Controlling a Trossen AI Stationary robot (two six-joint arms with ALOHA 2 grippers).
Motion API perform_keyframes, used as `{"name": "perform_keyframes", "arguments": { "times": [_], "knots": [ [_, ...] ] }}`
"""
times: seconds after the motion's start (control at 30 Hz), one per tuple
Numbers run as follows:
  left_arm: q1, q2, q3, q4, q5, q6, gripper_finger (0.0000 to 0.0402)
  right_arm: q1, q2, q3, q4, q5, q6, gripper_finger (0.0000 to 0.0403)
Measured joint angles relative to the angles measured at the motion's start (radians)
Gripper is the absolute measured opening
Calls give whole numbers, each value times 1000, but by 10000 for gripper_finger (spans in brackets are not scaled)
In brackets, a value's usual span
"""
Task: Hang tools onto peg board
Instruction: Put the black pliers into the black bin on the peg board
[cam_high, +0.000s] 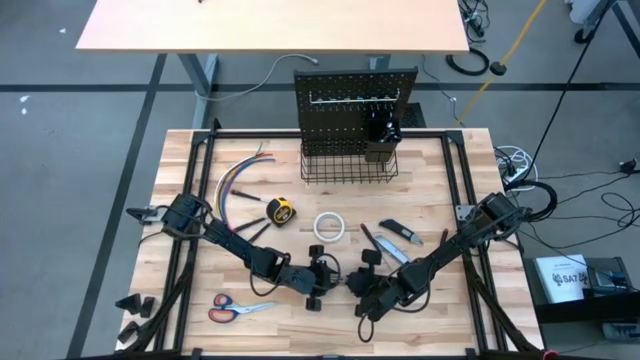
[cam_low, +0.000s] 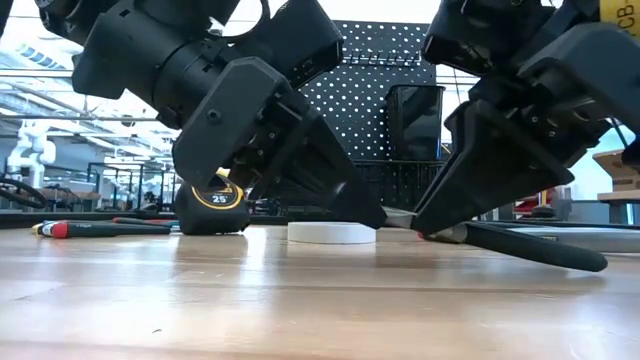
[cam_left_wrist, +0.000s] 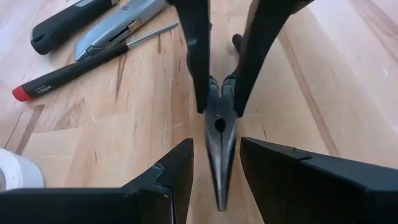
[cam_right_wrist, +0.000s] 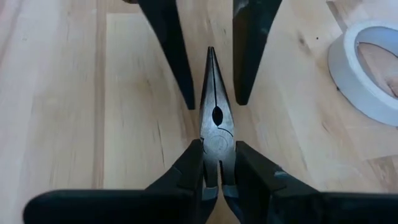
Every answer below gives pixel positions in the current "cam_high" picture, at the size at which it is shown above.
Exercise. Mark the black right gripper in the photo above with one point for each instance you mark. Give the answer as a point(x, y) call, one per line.
point(372, 295)

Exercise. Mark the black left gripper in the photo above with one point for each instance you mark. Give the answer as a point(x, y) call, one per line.
point(317, 280)

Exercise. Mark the white tape roll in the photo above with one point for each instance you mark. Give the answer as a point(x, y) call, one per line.
point(316, 227)

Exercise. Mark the black utility knife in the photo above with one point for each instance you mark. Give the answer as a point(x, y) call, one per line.
point(397, 230)

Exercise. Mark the yellow black Stanley tape measure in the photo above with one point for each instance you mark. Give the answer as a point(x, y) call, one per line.
point(280, 212)

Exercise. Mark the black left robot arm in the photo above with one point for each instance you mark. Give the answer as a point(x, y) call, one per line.
point(235, 245)

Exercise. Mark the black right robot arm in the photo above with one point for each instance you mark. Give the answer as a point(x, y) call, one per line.
point(450, 245)

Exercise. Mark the small black red screwdriver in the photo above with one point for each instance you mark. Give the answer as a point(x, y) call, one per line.
point(240, 193)

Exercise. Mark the black plastic pegboard bin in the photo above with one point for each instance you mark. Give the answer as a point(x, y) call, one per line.
point(382, 152)

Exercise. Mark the black metal pegboard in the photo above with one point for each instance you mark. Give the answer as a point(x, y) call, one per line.
point(340, 125)

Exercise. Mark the small black wedge block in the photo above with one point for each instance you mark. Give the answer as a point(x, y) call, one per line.
point(147, 307)
point(129, 304)
point(129, 332)

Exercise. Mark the black perforated stand base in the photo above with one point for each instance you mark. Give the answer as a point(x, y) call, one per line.
point(414, 116)

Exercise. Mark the white power strip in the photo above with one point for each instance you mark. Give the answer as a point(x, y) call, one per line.
point(515, 173)

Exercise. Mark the white labelled box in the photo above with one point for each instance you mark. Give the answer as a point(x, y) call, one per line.
point(560, 277)

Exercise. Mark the small red object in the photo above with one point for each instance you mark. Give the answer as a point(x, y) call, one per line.
point(551, 355)

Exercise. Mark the black side cart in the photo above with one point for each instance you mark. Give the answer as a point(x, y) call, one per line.
point(575, 312)

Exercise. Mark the grey table leg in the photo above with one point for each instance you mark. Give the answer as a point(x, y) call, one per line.
point(380, 61)
point(200, 85)

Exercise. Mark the black electronic device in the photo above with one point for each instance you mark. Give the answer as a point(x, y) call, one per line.
point(607, 280)

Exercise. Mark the light wooden table top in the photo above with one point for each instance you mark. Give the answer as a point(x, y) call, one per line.
point(275, 25)

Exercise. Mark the grey box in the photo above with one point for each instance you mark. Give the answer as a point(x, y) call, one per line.
point(622, 332)

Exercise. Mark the black plug adapter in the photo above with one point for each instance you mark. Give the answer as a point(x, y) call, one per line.
point(629, 166)

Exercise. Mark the black chair caster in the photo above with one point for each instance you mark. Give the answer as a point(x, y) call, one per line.
point(582, 36)

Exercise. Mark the white rounded object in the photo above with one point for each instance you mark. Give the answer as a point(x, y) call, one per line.
point(585, 10)

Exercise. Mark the silver metal bracket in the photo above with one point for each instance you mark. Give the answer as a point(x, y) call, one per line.
point(464, 212)

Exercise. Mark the metal hook rail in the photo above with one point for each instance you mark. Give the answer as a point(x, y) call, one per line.
point(350, 100)

